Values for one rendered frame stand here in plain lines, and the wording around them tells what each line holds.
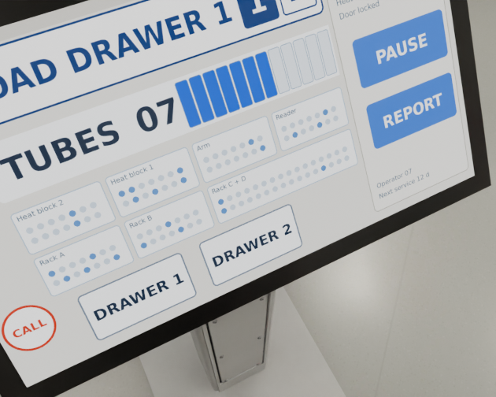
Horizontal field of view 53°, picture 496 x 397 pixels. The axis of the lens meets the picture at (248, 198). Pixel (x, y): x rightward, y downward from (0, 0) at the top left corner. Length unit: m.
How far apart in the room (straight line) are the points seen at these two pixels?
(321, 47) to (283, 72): 0.04
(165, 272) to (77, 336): 0.09
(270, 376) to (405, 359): 0.38
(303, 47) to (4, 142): 0.25
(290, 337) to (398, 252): 0.45
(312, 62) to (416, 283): 1.22
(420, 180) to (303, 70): 0.17
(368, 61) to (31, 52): 0.28
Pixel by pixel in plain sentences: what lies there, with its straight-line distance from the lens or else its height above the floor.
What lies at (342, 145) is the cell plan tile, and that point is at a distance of 0.47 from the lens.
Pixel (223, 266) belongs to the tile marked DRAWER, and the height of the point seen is 1.00.
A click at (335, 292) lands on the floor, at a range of 1.53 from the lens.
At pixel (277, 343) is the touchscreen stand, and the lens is 1.43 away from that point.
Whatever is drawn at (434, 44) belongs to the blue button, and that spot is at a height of 1.09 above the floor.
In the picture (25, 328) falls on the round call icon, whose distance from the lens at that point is 0.45.
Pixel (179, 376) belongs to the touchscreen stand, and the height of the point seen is 0.04.
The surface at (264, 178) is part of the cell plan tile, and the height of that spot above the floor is 1.05.
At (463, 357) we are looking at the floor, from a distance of 1.57.
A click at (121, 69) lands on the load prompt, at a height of 1.14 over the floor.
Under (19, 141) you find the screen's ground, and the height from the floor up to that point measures 1.12.
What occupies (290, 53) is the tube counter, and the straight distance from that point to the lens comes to 0.44.
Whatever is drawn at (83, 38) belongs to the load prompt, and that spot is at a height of 1.17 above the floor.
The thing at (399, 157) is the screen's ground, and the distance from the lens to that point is 0.51.
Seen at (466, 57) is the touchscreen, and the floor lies 1.07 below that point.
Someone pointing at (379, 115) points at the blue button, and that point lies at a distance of 0.49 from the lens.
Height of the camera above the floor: 1.41
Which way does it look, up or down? 59 degrees down
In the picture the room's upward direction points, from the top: straight up
